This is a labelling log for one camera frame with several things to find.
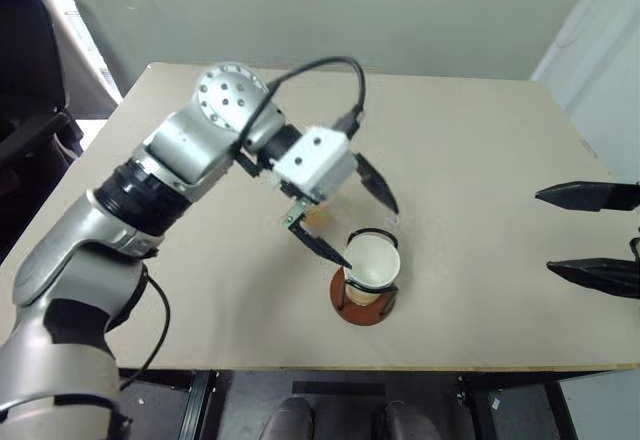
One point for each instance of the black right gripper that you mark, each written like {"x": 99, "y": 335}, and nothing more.
{"x": 635, "y": 250}

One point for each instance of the black chair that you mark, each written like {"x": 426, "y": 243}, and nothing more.
{"x": 25, "y": 70}

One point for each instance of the dark rounded shape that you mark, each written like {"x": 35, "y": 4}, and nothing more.
{"x": 290, "y": 420}

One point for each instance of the white paper cup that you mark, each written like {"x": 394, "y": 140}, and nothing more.
{"x": 375, "y": 265}

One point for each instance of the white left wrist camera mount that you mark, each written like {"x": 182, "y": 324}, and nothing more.
{"x": 315, "y": 160}

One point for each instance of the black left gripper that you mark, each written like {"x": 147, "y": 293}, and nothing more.
{"x": 301, "y": 196}

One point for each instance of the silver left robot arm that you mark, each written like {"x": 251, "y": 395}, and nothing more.
{"x": 190, "y": 135}

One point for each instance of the black table frame leg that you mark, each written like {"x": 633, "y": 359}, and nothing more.
{"x": 196, "y": 405}
{"x": 475, "y": 407}

